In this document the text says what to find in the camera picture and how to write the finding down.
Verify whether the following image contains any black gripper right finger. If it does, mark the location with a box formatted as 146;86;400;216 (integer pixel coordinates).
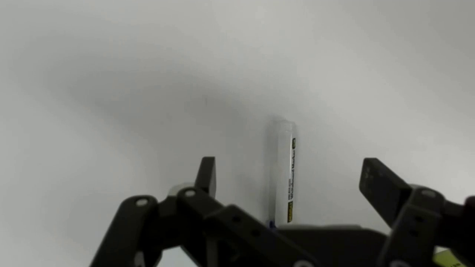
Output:
357;157;475;267

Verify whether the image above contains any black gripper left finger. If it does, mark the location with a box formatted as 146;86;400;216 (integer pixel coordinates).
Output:
90;156;317;267

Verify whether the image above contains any white marker with blue cap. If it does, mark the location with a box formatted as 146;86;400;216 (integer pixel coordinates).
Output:
265;116;298;230

